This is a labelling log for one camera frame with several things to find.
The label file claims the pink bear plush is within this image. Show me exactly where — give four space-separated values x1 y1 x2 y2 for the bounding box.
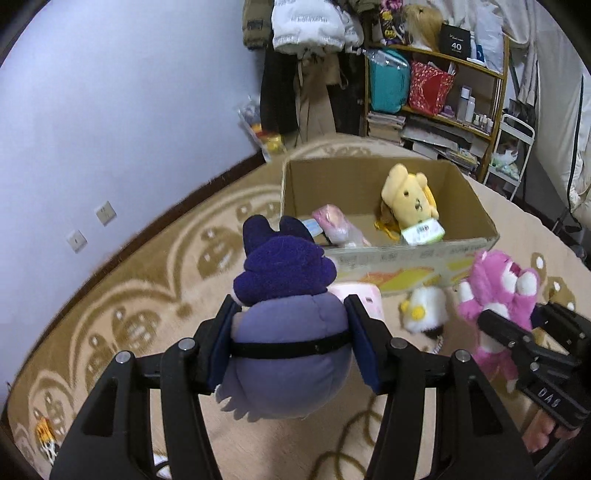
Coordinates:
457 250 540 393

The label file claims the white fluffy plush keychain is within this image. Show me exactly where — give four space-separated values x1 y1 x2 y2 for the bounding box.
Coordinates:
399 286 450 354

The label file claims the purple plush doll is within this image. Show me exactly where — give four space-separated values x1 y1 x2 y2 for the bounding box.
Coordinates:
215 215 353 422

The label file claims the yellow dog plush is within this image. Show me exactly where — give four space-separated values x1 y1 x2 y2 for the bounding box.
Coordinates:
374 163 445 246

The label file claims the person's right hand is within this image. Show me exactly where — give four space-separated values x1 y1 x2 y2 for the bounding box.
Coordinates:
522 405 581 454

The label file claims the pink square face plush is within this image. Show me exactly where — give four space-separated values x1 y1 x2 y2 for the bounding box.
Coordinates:
328 282 385 321

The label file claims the cardboard box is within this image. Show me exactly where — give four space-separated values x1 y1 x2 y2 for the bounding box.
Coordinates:
281 157 499 294

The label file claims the white trolley cart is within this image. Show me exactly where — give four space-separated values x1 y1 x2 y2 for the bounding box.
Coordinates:
484 113 536 201

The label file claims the small pink plush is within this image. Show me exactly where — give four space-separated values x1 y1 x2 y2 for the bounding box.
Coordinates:
301 204 370 248

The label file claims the stack of books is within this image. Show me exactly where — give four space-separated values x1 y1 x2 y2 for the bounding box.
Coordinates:
367 111 407 144

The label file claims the red gift bag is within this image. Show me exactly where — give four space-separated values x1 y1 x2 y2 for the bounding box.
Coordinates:
409 61 455 115

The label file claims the wooden shelf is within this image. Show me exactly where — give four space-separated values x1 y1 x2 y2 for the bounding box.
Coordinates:
362 42 509 181

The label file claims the teal bag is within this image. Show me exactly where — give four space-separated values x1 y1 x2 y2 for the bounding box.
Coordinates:
369 49 411 114

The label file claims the black box with 40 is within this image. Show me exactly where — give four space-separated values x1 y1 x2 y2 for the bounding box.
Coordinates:
439 23 471 60

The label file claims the plastic snack bag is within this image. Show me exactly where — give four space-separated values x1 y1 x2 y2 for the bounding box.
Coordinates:
238 97 287 162

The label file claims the blonde wig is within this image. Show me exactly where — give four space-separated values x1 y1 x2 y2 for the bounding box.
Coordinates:
404 4 444 52

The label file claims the wall socket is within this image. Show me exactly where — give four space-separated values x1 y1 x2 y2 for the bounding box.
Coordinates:
66 230 87 253
95 201 116 226

